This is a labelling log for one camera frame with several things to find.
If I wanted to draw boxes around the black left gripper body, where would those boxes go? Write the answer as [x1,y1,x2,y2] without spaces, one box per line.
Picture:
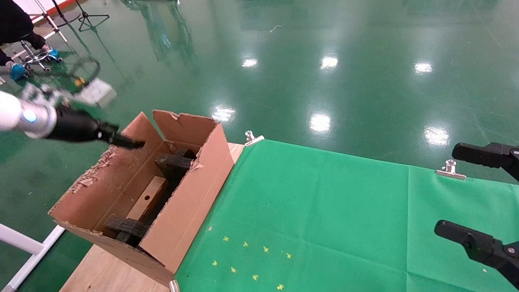
[45,106,112,142]

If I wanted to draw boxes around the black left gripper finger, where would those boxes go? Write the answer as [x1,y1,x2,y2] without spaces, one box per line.
[106,123,146,150]

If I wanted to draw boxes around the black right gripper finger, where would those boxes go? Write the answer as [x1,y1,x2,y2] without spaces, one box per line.
[451,142,519,182]
[434,220,519,289]

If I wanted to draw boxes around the small cardboard box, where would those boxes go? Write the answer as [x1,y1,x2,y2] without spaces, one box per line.
[127,176,169,221]

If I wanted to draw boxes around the large open cardboard carton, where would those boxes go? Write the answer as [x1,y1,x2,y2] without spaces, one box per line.
[49,109,236,286]

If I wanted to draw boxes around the wheeled metal stool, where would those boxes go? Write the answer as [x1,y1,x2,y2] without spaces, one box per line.
[18,40,64,73]

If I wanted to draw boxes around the white work table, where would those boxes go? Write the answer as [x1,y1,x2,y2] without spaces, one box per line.
[30,0,69,43]

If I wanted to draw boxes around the black double pole stand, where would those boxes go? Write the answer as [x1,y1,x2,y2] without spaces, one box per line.
[52,0,82,27]

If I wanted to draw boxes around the black tripod stand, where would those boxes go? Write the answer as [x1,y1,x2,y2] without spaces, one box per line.
[77,0,111,32]

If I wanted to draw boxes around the seated person in black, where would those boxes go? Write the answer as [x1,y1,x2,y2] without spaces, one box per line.
[0,0,61,81]

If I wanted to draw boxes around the green table cloth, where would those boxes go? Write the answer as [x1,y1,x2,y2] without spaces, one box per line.
[174,139,519,292]

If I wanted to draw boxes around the white metal frame bars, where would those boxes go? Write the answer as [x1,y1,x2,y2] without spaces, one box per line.
[0,222,66,292]

